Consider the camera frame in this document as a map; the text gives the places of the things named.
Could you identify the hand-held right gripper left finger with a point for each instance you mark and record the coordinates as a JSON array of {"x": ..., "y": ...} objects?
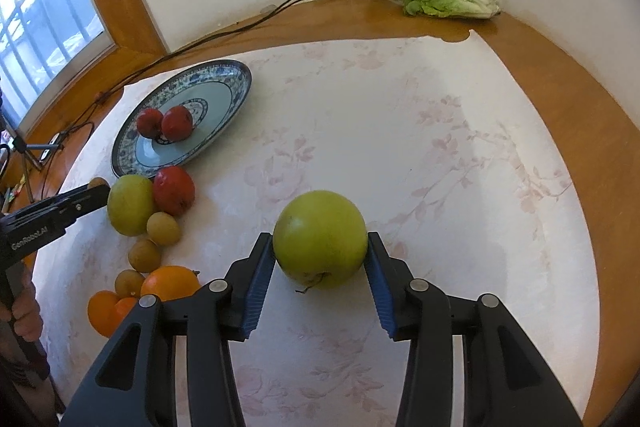
[{"x": 257, "y": 292}]

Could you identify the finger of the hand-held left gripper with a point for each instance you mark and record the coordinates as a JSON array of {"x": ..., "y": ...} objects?
[{"x": 85, "y": 202}]

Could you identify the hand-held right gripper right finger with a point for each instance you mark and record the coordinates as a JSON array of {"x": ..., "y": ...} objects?
[{"x": 380, "y": 302}]

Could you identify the brown longan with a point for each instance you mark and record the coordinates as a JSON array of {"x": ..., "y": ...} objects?
[
  {"x": 128, "y": 283},
  {"x": 144, "y": 254},
  {"x": 163, "y": 228},
  {"x": 100, "y": 182}
]

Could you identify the small green apple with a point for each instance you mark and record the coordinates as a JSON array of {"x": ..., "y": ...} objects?
[{"x": 131, "y": 206}]

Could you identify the large green apple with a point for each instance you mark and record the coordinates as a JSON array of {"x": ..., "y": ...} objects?
[{"x": 320, "y": 237}]

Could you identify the large orange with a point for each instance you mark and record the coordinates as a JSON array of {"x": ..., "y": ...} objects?
[{"x": 170, "y": 282}]

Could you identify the small orange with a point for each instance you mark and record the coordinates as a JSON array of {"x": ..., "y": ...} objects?
[
  {"x": 124, "y": 306},
  {"x": 101, "y": 313}
]

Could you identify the blue patterned porcelain plate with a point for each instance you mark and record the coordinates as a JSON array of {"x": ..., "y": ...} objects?
[{"x": 215, "y": 92}]

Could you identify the person's left forearm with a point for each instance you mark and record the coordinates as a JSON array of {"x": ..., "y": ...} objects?
[{"x": 20, "y": 372}]

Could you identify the person's left hand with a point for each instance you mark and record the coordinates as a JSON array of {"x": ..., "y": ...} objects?
[{"x": 27, "y": 312}]

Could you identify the white power strip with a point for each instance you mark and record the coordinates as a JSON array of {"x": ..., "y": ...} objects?
[{"x": 52, "y": 144}]

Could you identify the metal tripod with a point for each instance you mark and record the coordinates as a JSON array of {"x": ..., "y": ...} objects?
[{"x": 22, "y": 147}]

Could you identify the red apple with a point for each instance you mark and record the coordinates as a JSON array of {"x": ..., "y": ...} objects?
[
  {"x": 174, "y": 189},
  {"x": 149, "y": 123},
  {"x": 178, "y": 123}
]

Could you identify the white floral tablecloth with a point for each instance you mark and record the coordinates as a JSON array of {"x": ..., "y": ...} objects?
[{"x": 400, "y": 132}]

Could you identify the wooden framed window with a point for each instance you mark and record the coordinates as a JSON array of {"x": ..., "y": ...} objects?
[{"x": 45, "y": 7}]

